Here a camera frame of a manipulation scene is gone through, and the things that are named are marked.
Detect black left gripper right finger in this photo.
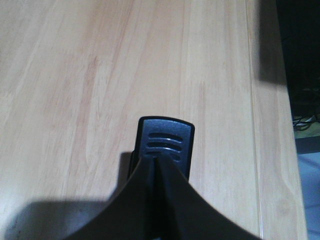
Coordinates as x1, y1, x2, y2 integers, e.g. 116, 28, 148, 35
156, 154, 258, 240

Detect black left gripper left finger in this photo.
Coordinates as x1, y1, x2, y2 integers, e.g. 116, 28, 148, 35
66, 157, 156, 240

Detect wooden desk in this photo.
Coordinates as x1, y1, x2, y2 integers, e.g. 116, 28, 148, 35
0, 0, 307, 240

